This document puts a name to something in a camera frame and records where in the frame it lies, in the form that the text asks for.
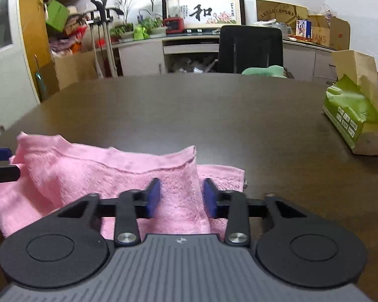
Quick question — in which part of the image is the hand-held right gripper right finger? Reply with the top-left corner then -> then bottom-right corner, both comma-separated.
202,178 -> 307,246

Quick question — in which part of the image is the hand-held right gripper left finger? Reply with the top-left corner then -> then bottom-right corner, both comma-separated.
57,178 -> 162,246

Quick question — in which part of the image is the pink towel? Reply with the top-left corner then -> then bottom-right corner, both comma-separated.
0,132 -> 246,240

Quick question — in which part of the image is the large brown cardboard box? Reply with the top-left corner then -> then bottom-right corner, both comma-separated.
52,50 -> 99,90

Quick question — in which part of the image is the green cloth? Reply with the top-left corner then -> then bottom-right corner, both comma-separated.
241,65 -> 288,79

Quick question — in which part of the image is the white counter cabinet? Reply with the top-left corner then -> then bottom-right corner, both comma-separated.
112,34 -> 338,81

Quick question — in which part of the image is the green cardboard box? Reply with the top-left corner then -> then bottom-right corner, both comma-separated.
45,0 -> 71,33

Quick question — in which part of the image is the black office chair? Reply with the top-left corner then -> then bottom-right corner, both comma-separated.
217,25 -> 284,75

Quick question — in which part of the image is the bright green bag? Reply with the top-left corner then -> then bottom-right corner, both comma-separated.
134,25 -> 150,41

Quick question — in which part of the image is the green tissue pack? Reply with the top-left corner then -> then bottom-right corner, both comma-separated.
322,50 -> 378,157

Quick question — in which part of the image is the small potted plant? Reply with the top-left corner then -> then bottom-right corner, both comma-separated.
110,23 -> 135,42

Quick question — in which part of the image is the garment steamer stand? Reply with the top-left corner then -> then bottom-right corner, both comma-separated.
89,0 -> 125,79

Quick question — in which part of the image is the blender with red base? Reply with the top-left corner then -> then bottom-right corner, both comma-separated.
163,0 -> 185,34

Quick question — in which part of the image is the framed calligraphy picture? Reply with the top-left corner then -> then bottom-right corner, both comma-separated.
162,0 -> 246,31

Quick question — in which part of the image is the small picture box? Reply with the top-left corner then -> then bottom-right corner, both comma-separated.
295,19 -> 312,39

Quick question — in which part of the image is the tall potted palm plant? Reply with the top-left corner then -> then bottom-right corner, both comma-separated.
114,0 -> 166,35

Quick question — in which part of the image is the flat printed cardboard sheet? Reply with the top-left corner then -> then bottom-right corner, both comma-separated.
256,0 -> 309,26

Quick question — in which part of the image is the open printed cardboard box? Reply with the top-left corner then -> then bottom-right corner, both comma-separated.
308,15 -> 351,51

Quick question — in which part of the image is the white plastic bag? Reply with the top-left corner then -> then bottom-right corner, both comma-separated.
318,4 -> 338,18

